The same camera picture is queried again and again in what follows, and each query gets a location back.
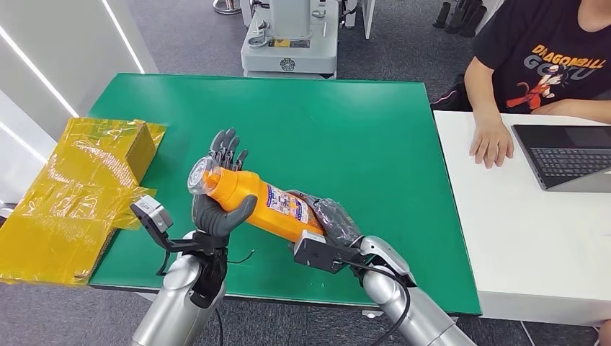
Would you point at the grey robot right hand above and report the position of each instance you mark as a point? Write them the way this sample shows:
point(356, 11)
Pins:
point(336, 222)

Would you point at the person's right hand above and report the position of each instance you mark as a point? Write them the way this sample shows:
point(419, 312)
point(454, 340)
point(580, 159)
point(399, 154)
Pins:
point(491, 143)

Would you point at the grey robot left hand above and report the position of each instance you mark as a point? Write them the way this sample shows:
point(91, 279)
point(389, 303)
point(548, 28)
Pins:
point(212, 222)

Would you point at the orange plastic bottle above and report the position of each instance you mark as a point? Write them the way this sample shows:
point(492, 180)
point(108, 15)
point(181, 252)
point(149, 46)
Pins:
point(258, 200)

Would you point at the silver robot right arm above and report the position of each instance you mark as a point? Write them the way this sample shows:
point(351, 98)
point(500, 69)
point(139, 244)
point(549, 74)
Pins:
point(410, 305)

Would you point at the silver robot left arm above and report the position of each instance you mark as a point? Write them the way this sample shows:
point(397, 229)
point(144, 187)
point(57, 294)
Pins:
point(176, 301)

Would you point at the dark grey laptop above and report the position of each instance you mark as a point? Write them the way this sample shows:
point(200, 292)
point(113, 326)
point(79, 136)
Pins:
point(563, 157)

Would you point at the green table mat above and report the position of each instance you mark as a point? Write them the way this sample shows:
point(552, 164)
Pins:
point(310, 133)

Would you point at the white desk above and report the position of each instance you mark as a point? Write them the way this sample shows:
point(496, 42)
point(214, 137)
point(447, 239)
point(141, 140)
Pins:
point(506, 239)

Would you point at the person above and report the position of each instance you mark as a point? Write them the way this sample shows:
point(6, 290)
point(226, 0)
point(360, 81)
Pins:
point(534, 52)

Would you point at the black upright cylinder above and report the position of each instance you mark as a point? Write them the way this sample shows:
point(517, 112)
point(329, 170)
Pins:
point(473, 21)
point(442, 14)
point(457, 16)

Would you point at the yellow film wrapped cardboard box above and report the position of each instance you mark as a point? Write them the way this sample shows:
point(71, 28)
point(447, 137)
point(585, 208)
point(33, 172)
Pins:
point(62, 215)

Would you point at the white robot stand machine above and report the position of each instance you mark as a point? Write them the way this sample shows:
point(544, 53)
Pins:
point(291, 52)

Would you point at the white furniture panel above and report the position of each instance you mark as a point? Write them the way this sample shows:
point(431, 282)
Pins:
point(367, 16)

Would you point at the silver round stand base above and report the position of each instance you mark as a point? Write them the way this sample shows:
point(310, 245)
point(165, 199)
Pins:
point(226, 6)

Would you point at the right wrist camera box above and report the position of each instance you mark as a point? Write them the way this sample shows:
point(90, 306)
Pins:
point(317, 253)

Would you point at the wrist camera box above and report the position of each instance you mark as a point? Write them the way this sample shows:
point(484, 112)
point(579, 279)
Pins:
point(152, 215)
point(317, 253)

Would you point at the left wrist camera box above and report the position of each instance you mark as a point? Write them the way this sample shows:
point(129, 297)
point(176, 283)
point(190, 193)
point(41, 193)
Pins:
point(152, 215)

